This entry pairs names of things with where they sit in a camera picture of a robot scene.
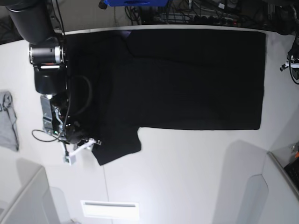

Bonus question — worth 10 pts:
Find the grey folded T-shirt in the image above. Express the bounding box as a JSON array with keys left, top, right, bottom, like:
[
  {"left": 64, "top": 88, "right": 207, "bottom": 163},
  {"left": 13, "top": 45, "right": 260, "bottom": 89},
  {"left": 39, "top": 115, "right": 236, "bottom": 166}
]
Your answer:
[{"left": 0, "top": 91, "right": 19, "bottom": 152}]

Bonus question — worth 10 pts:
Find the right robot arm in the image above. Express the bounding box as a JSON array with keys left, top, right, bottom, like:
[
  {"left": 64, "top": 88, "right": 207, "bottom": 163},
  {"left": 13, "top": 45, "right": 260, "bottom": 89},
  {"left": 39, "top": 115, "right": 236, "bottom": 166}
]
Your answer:
[{"left": 0, "top": 0, "right": 92, "bottom": 146}]

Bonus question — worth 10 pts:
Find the black keyboard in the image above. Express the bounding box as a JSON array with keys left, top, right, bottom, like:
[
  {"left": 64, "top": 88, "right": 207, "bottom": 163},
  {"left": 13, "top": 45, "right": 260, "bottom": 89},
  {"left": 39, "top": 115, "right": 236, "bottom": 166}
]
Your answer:
[{"left": 284, "top": 159, "right": 299, "bottom": 190}]

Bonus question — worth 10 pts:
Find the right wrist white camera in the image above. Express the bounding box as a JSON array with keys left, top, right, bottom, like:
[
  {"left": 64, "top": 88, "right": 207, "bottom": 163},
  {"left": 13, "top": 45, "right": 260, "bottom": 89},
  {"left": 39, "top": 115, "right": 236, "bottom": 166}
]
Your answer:
[{"left": 63, "top": 155, "right": 76, "bottom": 166}]

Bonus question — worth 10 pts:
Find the white label plate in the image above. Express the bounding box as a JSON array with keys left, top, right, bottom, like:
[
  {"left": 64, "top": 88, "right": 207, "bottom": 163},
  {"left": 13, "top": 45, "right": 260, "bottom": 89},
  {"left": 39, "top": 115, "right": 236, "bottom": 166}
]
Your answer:
[{"left": 80, "top": 200, "right": 140, "bottom": 220}]

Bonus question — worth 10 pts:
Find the black power strip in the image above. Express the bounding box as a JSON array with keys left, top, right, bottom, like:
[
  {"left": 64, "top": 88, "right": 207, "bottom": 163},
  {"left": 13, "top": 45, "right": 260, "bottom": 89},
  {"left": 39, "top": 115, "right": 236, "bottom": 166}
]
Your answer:
[{"left": 193, "top": 15, "right": 235, "bottom": 26}]

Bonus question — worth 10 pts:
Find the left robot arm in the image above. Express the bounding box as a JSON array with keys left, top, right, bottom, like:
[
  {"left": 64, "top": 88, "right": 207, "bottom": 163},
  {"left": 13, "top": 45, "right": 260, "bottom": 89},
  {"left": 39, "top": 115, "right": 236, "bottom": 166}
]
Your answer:
[{"left": 280, "top": 0, "right": 299, "bottom": 85}]

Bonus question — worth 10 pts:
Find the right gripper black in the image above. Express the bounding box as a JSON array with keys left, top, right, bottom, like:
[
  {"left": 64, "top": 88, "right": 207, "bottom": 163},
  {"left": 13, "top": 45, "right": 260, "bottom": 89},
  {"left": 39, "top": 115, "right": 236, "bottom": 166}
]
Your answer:
[{"left": 65, "top": 127, "right": 90, "bottom": 144}]

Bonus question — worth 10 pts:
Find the black T-shirt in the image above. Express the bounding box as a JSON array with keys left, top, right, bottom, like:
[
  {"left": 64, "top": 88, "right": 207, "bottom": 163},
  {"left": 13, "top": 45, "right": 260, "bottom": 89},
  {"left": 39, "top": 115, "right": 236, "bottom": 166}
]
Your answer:
[{"left": 68, "top": 29, "right": 266, "bottom": 165}]

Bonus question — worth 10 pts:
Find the blue box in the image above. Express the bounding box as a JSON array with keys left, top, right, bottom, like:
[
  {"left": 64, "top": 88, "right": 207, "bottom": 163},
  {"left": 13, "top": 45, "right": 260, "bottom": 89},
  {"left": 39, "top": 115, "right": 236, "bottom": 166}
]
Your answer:
[{"left": 104, "top": 0, "right": 168, "bottom": 7}]

